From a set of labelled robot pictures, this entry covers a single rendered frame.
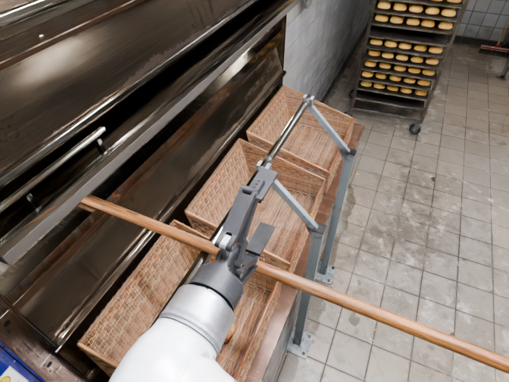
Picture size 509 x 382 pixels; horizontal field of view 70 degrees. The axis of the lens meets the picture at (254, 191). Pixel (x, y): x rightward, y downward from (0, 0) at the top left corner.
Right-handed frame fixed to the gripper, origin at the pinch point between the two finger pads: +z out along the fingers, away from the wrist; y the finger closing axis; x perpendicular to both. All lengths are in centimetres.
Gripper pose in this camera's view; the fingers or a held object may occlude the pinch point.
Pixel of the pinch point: (266, 204)
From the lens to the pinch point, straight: 63.8
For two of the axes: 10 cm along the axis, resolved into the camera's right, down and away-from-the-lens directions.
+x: 9.1, 2.9, -3.0
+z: 4.1, -6.4, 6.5
